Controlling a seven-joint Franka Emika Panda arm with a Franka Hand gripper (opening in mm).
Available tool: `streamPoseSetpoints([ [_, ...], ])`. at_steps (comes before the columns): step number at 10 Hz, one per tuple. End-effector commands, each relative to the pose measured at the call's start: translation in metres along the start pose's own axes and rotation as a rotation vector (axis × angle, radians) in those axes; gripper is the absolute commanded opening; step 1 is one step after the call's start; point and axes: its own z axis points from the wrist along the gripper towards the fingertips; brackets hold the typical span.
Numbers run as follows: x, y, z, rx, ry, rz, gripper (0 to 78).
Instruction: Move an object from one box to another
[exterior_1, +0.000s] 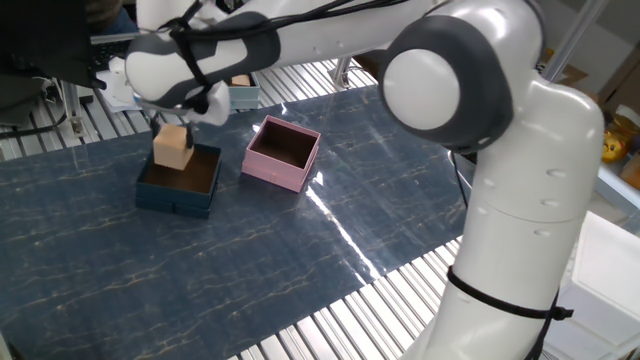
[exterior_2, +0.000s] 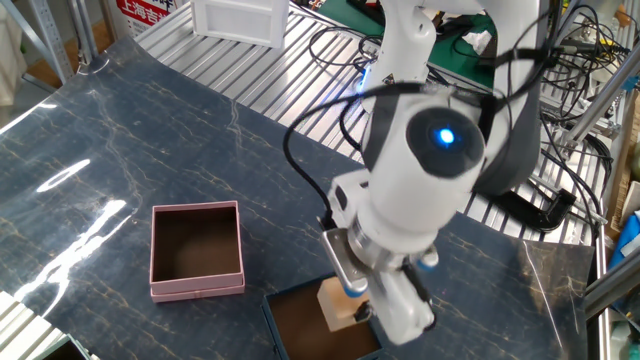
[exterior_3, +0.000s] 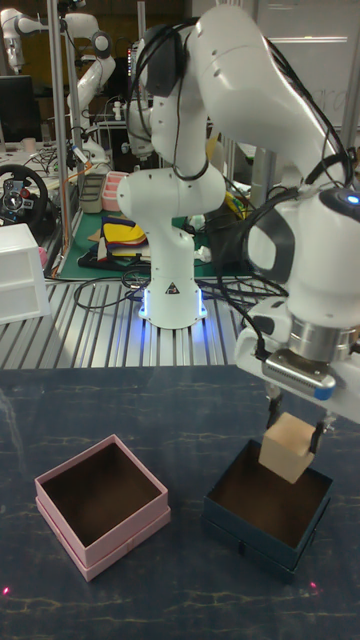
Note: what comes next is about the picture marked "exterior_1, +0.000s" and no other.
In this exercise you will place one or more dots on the white plastic bin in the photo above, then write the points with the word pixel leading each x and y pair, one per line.
pixel 605 280

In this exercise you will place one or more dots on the pink open box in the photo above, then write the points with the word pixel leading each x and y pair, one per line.
pixel 272 172

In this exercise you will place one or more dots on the dark blue open box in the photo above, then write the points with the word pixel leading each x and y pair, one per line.
pixel 175 202

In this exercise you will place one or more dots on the white paper sheets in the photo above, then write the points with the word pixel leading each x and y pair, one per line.
pixel 115 92

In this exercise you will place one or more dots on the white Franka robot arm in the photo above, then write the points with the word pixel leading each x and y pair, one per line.
pixel 525 200

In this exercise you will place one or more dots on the blue marble pattern mat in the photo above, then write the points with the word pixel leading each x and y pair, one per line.
pixel 200 280

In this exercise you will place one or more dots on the large wooden cube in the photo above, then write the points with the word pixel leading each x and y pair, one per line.
pixel 172 147

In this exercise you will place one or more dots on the small wooden block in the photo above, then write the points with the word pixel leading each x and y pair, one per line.
pixel 241 80

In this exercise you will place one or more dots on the yellow toy figure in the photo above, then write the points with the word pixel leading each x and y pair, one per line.
pixel 615 147

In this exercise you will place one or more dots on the black monitor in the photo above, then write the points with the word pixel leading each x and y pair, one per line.
pixel 45 40

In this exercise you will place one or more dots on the aluminium frame post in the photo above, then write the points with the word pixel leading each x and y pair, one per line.
pixel 575 40

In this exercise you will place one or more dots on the light blue open box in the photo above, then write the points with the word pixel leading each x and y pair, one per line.
pixel 245 97

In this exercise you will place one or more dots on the black keyboard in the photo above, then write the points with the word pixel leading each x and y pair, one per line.
pixel 107 55

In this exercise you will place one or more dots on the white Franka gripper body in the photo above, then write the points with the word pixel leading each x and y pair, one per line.
pixel 217 107

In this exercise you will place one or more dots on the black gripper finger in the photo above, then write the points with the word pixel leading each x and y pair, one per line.
pixel 155 124
pixel 190 136

